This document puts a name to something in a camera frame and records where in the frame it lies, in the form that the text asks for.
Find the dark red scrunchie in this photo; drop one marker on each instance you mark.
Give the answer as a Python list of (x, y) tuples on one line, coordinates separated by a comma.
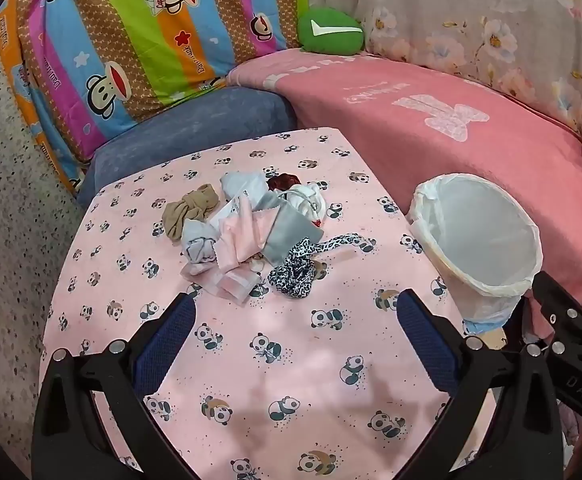
[(281, 180)]

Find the tan knotted stocking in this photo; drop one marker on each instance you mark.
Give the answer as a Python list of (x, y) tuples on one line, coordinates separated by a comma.
[(191, 202)]

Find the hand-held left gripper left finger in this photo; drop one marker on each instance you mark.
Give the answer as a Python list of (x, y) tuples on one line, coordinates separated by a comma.
[(171, 340)]

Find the grey floral cloth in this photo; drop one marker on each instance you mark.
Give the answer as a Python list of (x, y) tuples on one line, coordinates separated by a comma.
[(471, 10)]

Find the small white and blue sock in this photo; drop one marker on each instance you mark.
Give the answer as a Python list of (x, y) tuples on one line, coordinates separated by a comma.
[(198, 242)]

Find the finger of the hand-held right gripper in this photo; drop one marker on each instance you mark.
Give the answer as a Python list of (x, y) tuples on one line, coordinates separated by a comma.
[(576, 375)]

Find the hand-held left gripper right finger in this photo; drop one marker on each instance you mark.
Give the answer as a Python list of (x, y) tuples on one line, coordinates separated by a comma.
[(421, 330)]

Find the blue sofa cushion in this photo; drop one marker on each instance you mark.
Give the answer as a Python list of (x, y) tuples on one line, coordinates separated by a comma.
[(186, 125)]

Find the pink blanket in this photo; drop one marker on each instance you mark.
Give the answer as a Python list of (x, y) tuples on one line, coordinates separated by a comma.
[(421, 125)]

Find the clear pink plastic wrapper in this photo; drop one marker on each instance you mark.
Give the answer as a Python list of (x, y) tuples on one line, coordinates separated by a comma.
[(231, 282)]

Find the colourful monkey print pillow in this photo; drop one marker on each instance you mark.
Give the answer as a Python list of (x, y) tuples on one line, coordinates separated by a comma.
[(121, 25)]

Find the pink panda print tablecloth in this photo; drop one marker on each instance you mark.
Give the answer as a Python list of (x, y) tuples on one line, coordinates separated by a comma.
[(271, 385)]

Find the white sock with red trim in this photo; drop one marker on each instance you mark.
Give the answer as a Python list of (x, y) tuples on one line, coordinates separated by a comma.
[(308, 200)]

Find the leopard print hair band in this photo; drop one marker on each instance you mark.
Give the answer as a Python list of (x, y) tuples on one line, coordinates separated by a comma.
[(341, 241)]

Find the green plush pillow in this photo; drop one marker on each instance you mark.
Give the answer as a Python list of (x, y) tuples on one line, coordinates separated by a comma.
[(331, 35)]

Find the leopard print scrunchie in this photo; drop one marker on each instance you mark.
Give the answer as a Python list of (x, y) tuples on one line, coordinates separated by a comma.
[(293, 275)]

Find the pink cloth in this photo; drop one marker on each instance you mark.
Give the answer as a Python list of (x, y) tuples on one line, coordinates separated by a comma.
[(241, 237)]

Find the light blue sock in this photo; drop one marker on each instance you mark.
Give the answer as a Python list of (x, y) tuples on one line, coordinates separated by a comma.
[(243, 187)]

